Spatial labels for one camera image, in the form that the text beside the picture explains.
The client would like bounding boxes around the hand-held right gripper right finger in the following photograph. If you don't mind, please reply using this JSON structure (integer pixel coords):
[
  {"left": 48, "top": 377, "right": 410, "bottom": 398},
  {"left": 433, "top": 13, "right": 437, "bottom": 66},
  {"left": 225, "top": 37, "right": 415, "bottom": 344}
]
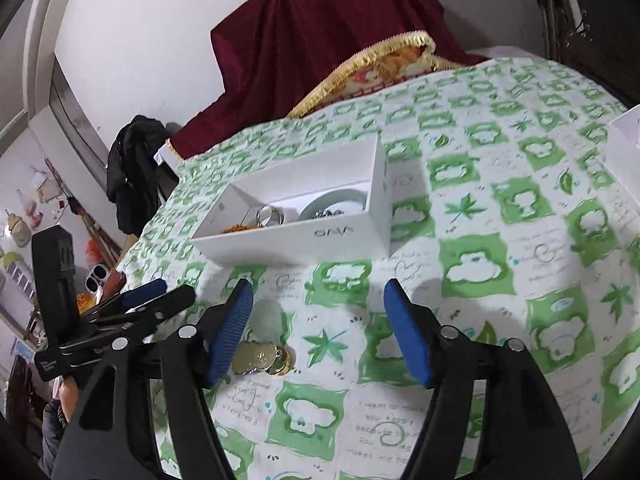
[{"left": 382, "top": 277, "right": 584, "bottom": 480}]

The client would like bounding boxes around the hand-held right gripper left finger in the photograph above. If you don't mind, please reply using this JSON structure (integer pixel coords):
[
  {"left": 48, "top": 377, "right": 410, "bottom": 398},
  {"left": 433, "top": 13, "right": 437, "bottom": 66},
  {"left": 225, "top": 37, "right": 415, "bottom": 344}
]
[{"left": 52, "top": 277, "right": 256, "bottom": 480}]

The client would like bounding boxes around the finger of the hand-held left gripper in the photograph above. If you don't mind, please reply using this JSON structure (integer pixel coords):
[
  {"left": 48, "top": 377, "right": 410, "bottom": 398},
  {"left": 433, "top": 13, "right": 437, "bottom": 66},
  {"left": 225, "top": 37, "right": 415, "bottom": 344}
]
[
  {"left": 79, "top": 279, "right": 169, "bottom": 317},
  {"left": 60, "top": 284, "right": 197, "bottom": 348}
]

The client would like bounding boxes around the pale green jade pendant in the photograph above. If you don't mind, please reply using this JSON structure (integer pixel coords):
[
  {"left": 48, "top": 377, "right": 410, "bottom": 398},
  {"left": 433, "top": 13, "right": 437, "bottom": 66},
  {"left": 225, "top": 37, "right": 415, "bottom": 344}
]
[{"left": 251, "top": 302, "right": 287, "bottom": 344}]

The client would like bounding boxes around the white cardboard box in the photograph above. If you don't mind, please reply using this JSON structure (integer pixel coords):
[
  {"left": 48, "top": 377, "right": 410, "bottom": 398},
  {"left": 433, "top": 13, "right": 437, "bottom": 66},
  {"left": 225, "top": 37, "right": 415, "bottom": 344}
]
[{"left": 189, "top": 134, "right": 392, "bottom": 267}]

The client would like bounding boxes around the large silver ring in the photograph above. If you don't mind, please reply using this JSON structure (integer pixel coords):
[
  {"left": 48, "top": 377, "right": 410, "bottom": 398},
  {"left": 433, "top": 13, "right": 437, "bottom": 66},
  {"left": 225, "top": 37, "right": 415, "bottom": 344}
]
[{"left": 255, "top": 204, "right": 286, "bottom": 227}]

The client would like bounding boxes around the green jade bangle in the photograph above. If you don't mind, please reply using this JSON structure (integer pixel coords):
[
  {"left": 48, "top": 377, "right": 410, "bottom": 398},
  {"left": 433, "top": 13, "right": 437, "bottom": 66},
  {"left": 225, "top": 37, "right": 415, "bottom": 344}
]
[{"left": 298, "top": 188, "right": 367, "bottom": 221}]

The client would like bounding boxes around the person's left hand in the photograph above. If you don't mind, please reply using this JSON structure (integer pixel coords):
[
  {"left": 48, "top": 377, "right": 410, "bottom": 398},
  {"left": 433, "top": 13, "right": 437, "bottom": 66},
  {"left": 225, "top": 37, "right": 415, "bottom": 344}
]
[{"left": 56, "top": 376, "right": 83, "bottom": 427}]

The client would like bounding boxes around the black jacket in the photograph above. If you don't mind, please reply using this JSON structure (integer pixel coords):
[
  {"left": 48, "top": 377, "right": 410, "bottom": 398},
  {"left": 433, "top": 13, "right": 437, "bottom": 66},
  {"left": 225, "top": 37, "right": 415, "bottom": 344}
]
[{"left": 104, "top": 114, "right": 179, "bottom": 237}]

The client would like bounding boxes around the green and white tablecloth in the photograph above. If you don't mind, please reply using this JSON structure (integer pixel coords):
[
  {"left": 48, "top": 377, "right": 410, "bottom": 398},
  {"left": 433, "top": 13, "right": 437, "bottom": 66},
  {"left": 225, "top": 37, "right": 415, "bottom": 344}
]
[{"left": 116, "top": 57, "right": 640, "bottom": 480}]

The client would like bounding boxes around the gold fringed cushion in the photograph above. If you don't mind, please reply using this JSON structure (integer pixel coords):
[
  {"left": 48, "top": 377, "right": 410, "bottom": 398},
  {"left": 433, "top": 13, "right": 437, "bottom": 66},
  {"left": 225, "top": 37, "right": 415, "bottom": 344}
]
[{"left": 284, "top": 30, "right": 469, "bottom": 120}]

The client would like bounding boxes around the dark red velvet cloth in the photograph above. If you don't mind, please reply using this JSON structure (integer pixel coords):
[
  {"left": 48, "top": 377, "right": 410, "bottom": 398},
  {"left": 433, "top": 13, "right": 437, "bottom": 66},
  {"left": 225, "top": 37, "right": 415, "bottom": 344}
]
[{"left": 167, "top": 0, "right": 492, "bottom": 162}]

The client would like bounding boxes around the white box lid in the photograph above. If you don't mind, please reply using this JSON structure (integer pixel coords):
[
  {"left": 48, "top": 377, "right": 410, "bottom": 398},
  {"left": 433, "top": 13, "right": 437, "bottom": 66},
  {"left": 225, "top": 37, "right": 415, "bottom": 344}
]
[{"left": 607, "top": 104, "right": 640, "bottom": 157}]

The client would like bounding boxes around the dark metal chair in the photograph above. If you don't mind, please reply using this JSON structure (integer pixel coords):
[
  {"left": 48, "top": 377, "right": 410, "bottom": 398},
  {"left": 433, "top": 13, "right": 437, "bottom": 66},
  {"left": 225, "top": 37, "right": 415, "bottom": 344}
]
[{"left": 529, "top": 0, "right": 640, "bottom": 107}]

